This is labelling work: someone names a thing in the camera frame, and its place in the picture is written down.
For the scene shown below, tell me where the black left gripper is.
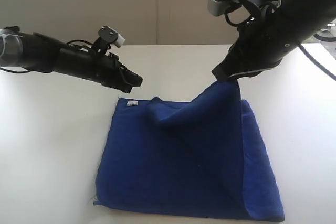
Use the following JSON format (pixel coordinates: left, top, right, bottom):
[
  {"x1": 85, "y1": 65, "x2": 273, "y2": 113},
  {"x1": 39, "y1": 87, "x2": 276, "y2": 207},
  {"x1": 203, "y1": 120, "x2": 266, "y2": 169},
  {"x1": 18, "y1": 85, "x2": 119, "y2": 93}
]
[{"x1": 54, "y1": 47, "x2": 143, "y2": 93}]

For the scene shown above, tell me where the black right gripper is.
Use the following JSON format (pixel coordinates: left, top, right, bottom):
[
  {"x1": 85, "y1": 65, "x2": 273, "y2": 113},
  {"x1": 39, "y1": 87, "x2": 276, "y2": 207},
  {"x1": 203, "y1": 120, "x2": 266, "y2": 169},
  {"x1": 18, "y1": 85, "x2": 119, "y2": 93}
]
[{"x1": 212, "y1": 6, "x2": 302, "y2": 81}]

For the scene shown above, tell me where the blue microfibre towel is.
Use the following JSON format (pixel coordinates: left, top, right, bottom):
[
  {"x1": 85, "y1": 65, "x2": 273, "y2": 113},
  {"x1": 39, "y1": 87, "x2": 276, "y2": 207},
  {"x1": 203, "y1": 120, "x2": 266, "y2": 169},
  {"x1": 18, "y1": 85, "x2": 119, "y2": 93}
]
[{"x1": 95, "y1": 81, "x2": 285, "y2": 222}]

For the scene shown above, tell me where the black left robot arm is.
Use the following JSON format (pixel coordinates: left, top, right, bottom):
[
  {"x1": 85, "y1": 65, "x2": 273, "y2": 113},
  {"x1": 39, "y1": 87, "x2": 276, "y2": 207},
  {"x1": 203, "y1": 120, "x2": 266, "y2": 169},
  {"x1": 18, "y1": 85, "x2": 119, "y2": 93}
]
[{"x1": 1, "y1": 26, "x2": 143, "y2": 93}]

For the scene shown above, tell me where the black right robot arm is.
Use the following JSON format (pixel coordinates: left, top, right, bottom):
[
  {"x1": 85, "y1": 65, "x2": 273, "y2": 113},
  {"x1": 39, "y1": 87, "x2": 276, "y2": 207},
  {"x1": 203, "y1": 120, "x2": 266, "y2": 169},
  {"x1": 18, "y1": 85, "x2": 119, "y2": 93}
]
[{"x1": 208, "y1": 0, "x2": 335, "y2": 82}]

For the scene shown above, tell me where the white label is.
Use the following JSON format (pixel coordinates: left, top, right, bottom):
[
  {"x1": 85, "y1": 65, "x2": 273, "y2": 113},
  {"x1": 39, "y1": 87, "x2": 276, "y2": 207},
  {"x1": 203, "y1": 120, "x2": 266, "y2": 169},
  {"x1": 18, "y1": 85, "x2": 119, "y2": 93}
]
[{"x1": 127, "y1": 100, "x2": 139, "y2": 106}]

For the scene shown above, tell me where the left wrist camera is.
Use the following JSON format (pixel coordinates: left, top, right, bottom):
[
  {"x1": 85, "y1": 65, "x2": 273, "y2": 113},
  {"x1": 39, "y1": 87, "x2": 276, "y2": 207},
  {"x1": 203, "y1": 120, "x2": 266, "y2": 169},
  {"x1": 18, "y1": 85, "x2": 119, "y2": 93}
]
[{"x1": 91, "y1": 26, "x2": 125, "y2": 55}]

